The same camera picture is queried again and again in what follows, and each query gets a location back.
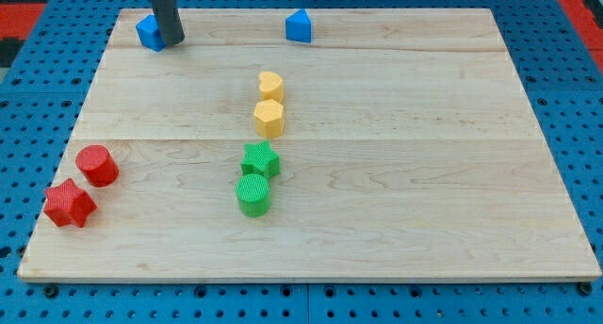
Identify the blue triangle block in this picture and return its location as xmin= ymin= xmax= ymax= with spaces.
xmin=285 ymin=8 xmax=312 ymax=43

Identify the yellow heart block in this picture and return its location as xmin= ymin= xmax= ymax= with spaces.
xmin=258 ymin=71 xmax=285 ymax=103

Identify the green cylinder block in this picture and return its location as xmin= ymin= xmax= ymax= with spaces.
xmin=236 ymin=173 xmax=271 ymax=218

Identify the blue cube block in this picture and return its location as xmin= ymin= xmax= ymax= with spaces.
xmin=136 ymin=15 xmax=166 ymax=52

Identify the red star block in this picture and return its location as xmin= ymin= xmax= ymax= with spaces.
xmin=43 ymin=178 xmax=97 ymax=228

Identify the light wooden board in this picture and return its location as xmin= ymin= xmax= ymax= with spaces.
xmin=18 ymin=8 xmax=601 ymax=284

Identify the green star block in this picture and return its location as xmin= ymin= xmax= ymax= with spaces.
xmin=240 ymin=140 xmax=281 ymax=180

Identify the red cylinder block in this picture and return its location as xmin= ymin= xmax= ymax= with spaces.
xmin=75 ymin=144 xmax=119 ymax=187

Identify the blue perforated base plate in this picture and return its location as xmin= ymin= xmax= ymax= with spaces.
xmin=1 ymin=0 xmax=602 ymax=323

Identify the yellow hexagon block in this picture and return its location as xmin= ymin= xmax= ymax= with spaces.
xmin=253 ymin=100 xmax=285 ymax=138

